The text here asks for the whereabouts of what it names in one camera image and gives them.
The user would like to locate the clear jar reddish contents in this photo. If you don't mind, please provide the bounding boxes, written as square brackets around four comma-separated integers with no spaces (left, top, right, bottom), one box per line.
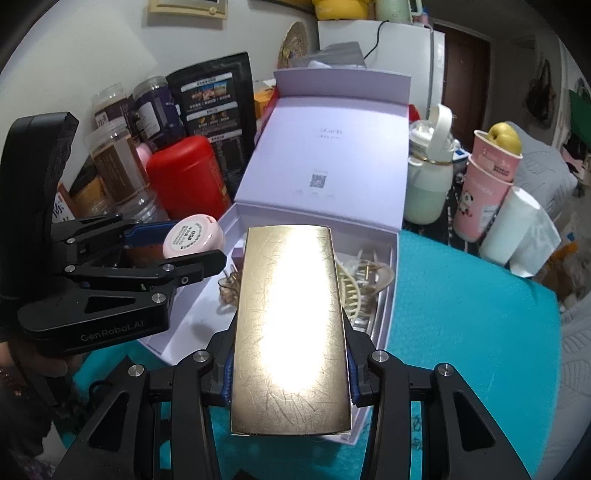
[124,240,168,269]

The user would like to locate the leaf print grey cushion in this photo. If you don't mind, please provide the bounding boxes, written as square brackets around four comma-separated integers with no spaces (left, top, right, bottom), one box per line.
[554,295,591,480]
[513,145,580,217]

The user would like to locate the black power cable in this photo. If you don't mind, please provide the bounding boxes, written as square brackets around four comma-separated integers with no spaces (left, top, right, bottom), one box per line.
[364,19,393,62]

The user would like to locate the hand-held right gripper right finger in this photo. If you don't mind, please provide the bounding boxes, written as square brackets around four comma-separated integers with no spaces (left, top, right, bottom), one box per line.
[344,323,532,480]

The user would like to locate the dark purple jar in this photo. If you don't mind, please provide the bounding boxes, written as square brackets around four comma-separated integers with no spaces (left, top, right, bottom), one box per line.
[131,76,185,151]

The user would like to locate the gold box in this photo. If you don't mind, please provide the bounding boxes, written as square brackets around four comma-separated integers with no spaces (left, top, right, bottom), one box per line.
[229,224,354,437]

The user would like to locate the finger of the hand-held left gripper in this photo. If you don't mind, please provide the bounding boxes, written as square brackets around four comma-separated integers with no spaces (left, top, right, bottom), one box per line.
[60,249,227,321]
[48,215,175,259]

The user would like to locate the person's left hand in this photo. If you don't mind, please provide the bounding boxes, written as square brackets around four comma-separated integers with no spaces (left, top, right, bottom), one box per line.
[0,339,83,384]

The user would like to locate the red orange carton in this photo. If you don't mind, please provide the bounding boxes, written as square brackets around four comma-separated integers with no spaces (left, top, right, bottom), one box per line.
[253,88,280,125]

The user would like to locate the lavender gift box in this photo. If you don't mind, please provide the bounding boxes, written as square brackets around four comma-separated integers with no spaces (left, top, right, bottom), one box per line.
[139,68,411,448]

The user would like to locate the white refrigerator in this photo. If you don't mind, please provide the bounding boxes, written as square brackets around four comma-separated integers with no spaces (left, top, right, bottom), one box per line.
[318,18,446,134]

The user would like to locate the green tote bag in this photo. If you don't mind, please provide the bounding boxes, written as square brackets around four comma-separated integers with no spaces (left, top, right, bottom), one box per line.
[568,90,591,139]

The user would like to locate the clear gold hair claw clip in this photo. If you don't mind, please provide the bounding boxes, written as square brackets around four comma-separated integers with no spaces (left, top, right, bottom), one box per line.
[217,270,244,312]

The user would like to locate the amber jar white label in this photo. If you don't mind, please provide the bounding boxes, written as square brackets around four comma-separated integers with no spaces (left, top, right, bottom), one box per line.
[58,175,105,220]

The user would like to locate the white paper roll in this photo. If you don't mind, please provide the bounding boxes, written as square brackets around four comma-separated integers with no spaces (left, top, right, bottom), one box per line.
[479,186,561,278]

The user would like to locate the woven round fan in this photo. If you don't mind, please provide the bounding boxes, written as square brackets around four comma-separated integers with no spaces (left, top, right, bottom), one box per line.
[277,22,319,70]

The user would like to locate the dark brown door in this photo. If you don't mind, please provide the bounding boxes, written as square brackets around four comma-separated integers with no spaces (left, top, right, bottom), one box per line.
[434,25,490,134]

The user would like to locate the white glass handle bottle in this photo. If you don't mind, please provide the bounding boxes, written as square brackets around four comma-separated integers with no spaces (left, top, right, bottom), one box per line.
[404,104,455,225]

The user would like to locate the black printed pouch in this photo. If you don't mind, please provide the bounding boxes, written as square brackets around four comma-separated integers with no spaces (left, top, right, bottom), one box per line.
[166,52,257,185]

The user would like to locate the pink round compact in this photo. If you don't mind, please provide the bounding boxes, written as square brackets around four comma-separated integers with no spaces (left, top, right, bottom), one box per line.
[163,213,225,260]

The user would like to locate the pale green kettle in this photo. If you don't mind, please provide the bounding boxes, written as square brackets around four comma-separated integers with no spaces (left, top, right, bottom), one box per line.
[374,0,423,26]

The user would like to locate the cream hair claw clip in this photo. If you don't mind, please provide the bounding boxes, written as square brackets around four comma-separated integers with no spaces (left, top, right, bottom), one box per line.
[336,249,396,330]

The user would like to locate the clear jar brown label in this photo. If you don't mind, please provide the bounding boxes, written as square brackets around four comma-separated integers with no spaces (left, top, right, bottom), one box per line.
[85,124,169,222]

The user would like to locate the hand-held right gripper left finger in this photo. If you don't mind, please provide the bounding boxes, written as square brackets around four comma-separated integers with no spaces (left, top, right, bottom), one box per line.
[51,329,237,480]

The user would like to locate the dark jar white label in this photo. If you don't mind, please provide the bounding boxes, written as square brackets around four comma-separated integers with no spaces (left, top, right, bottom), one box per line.
[95,83,134,131]

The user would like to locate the red canister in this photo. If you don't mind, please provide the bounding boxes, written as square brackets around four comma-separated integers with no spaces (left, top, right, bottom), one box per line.
[146,136,232,222]

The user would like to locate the grey plastic bag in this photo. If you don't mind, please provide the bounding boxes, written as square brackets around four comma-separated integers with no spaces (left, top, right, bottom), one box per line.
[307,41,365,70]

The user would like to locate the yellow container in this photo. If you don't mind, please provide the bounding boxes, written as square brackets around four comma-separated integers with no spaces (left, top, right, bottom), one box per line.
[311,0,375,21]

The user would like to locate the yellow apple in cup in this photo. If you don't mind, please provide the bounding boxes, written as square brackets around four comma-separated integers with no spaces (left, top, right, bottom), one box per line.
[488,122,522,155]

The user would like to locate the pink panda cup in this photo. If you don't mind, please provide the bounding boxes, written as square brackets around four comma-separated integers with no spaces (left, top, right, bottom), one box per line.
[452,161,514,243]

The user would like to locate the black hanging bag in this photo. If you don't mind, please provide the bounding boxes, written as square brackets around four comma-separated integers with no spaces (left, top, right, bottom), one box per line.
[529,60,553,123]

